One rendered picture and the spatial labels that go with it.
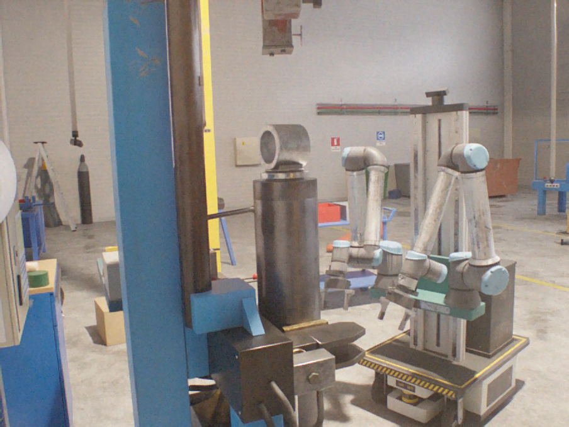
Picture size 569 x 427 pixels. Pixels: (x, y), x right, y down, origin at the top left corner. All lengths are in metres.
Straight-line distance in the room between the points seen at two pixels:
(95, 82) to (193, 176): 11.03
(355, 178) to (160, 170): 1.60
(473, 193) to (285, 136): 1.16
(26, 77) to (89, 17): 1.98
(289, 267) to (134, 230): 0.49
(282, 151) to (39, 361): 1.74
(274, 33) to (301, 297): 0.92
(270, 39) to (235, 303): 0.93
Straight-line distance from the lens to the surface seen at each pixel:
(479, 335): 3.15
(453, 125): 2.85
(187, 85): 1.35
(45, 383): 2.81
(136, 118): 1.44
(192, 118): 1.35
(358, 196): 2.86
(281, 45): 1.81
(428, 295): 2.92
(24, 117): 12.26
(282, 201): 1.54
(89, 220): 12.00
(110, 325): 4.35
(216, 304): 1.38
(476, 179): 2.44
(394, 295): 2.36
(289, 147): 1.56
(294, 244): 1.56
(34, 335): 2.72
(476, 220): 2.49
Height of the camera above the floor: 1.58
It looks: 7 degrees down
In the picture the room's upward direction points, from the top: 2 degrees counter-clockwise
